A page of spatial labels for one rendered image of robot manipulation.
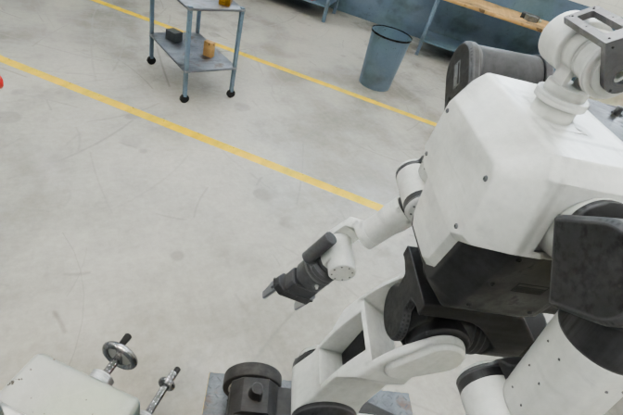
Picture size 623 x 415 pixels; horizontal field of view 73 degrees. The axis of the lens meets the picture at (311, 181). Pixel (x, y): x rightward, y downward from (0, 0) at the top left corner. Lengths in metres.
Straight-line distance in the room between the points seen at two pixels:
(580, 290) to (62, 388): 1.19
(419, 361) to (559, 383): 0.30
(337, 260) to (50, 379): 0.80
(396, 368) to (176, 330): 1.62
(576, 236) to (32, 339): 2.20
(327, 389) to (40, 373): 0.77
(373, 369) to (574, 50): 0.58
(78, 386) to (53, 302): 1.15
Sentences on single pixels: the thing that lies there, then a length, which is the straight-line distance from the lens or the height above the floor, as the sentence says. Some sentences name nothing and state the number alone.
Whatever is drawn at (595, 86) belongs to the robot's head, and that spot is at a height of 1.83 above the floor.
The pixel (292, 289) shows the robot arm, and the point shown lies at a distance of 1.13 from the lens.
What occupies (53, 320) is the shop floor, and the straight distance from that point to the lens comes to 2.40.
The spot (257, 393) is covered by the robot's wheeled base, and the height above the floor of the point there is 0.65.
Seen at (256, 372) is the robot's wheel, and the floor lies 0.60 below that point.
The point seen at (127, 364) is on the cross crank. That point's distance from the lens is 1.50.
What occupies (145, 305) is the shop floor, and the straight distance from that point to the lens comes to 2.38.
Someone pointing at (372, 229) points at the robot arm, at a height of 1.33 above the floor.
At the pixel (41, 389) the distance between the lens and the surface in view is 1.36.
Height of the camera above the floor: 1.95
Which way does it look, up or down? 36 degrees down
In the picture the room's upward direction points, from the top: 17 degrees clockwise
